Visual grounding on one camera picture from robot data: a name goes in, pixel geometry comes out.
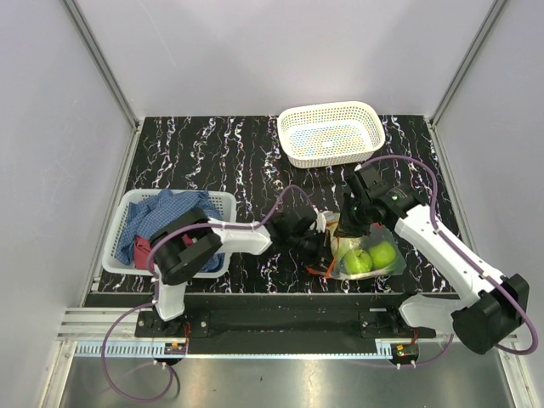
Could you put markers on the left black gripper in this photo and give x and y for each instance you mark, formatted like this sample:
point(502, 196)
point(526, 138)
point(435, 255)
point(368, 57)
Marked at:
point(322, 253)

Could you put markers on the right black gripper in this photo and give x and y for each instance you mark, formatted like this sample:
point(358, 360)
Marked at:
point(345, 229)

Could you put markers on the clear zip top bag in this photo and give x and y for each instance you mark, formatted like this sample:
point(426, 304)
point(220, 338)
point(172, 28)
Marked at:
point(340, 246)

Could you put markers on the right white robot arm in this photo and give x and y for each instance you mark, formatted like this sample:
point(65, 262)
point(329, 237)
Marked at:
point(491, 305)

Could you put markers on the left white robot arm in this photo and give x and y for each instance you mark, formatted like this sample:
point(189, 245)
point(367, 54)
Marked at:
point(184, 247)

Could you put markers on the fake green apple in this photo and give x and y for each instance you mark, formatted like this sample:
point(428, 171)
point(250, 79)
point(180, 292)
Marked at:
point(382, 255)
point(357, 261)

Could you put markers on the white perforated plastic basket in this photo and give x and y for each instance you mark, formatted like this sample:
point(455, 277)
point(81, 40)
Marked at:
point(330, 134)

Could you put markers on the white laundry basket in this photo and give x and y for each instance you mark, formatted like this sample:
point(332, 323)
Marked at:
point(123, 255)

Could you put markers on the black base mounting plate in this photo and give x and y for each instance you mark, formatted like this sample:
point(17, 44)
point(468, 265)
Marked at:
point(282, 324)

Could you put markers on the dark red cloth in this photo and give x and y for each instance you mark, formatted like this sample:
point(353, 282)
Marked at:
point(141, 251)

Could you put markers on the blue checkered cloth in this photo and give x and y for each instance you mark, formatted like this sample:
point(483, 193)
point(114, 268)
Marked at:
point(144, 212)

